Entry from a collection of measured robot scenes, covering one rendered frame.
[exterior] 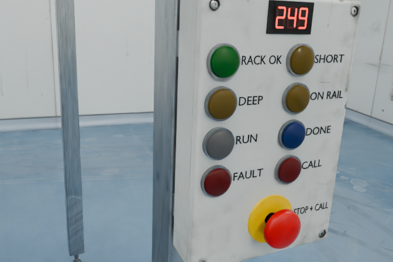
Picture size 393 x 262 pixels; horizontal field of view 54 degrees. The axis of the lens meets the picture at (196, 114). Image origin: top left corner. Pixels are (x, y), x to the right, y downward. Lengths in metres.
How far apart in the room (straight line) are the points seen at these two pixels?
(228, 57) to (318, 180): 0.18
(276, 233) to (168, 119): 0.15
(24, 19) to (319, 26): 3.40
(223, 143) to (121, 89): 3.47
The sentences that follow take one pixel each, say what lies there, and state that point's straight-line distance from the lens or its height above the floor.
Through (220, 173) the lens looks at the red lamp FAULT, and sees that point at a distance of 0.34.
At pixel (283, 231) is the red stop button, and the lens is 0.39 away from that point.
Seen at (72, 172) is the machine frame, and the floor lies 0.48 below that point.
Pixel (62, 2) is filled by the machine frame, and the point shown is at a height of 1.12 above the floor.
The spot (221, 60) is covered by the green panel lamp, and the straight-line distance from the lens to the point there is 0.31.
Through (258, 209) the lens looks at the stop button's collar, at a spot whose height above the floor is 0.93.
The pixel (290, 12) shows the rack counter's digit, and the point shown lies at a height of 1.11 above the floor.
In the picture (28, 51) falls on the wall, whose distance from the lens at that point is 3.69.
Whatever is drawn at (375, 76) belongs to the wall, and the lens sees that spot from 4.39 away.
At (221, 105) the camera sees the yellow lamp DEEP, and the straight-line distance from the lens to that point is 0.32.
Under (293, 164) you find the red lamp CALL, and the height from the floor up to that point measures 0.97.
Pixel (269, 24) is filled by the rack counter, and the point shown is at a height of 1.10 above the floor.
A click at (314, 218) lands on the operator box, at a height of 0.90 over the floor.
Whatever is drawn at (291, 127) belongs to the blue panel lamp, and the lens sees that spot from 0.37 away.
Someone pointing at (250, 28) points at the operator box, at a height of 1.10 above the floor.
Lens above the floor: 1.11
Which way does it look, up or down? 15 degrees down
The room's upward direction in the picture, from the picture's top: 2 degrees clockwise
